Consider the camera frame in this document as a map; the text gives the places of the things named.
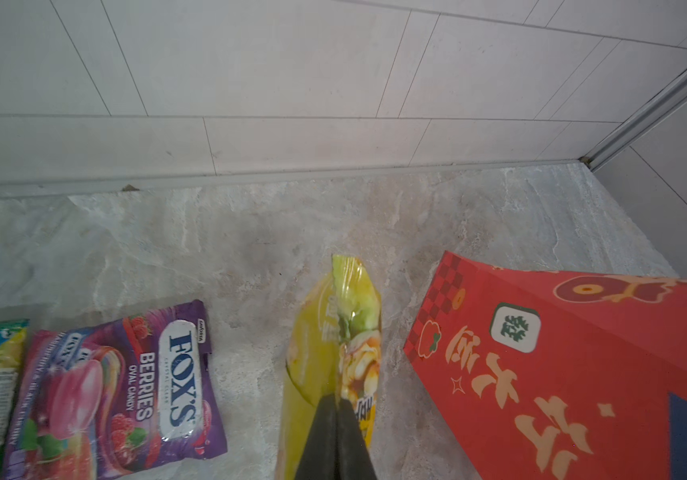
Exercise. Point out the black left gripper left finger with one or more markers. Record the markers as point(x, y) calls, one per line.
point(319, 460)

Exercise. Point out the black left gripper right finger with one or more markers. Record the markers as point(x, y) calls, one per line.
point(353, 460)

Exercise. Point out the yellow green snack packet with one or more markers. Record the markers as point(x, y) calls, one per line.
point(335, 348)

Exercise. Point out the red paper gift bag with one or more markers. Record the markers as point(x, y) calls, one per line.
point(556, 374)

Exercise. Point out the purple snack packet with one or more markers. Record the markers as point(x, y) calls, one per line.
point(116, 399)

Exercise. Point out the aluminium corner post right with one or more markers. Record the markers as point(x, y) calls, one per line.
point(659, 108)

